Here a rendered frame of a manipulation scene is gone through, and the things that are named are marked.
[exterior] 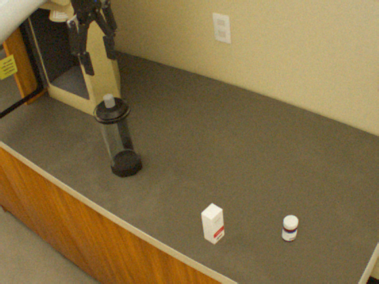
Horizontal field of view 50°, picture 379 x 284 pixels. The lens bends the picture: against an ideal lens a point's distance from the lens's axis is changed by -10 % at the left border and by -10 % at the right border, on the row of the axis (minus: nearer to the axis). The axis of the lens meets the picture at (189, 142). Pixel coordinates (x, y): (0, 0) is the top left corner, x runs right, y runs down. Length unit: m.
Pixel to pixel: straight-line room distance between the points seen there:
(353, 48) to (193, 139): 0.60
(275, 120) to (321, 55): 0.28
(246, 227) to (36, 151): 0.79
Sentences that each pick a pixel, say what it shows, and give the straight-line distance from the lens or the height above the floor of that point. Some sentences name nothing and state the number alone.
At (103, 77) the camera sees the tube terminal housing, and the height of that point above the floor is 1.09.
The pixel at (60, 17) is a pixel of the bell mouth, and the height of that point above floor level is 1.33.
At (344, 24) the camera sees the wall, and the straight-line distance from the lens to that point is 1.36.
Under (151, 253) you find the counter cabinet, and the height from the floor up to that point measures 0.77.
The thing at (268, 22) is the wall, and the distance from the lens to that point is 1.48.
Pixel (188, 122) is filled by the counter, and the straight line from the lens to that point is 1.50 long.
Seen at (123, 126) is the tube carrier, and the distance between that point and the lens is 1.24.
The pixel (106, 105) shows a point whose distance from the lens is 1.23.
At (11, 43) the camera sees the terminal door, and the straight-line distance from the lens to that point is 1.66.
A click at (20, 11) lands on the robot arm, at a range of 0.86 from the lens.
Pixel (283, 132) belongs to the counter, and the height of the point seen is 0.94.
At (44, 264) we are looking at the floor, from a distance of 2.45.
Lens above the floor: 1.88
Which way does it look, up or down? 41 degrees down
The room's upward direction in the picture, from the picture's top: 8 degrees counter-clockwise
